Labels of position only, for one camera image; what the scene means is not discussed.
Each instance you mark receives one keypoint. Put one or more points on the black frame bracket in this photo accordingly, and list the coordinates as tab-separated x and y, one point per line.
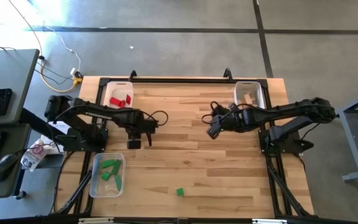
227	73
132	74

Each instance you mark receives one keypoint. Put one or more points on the long green block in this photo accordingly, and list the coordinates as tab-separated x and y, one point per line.
118	182

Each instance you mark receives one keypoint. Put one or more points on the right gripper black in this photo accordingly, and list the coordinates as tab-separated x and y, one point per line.
238	119

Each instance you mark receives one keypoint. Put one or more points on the printed snack bag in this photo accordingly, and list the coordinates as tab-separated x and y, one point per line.
34	154

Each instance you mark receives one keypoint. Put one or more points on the clear plastic bin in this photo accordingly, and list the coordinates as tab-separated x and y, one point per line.
99	186

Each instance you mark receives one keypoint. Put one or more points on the black aluminium table frame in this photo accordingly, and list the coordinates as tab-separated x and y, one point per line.
182	80

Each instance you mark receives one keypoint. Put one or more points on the white metal bracket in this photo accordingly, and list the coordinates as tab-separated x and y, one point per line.
269	221
95	220

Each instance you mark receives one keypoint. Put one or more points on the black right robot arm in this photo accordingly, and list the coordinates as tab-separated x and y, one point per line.
291	109

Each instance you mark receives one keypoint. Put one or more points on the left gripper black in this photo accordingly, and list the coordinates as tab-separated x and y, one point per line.
141	126

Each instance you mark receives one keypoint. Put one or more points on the white printed bag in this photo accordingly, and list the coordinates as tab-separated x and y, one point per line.
59	127

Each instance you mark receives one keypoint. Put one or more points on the black computer mouse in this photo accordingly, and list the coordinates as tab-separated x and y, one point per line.
4	166

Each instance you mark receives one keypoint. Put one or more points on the small green cube block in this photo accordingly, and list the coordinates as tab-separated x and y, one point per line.
105	176
180	191

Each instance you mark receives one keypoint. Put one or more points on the black smartphone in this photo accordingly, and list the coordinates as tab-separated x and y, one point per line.
0	102

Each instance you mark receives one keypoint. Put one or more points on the grey desk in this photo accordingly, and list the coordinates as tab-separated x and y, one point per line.
8	71

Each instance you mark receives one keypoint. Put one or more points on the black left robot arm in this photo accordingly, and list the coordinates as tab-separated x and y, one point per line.
104	113

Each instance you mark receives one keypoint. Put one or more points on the white plastic bin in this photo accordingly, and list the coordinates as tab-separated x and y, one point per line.
239	90
118	85

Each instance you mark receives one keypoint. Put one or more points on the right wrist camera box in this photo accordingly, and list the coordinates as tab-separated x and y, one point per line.
213	132

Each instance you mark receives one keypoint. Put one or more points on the grey metal table frame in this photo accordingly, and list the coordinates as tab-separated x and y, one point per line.
350	140

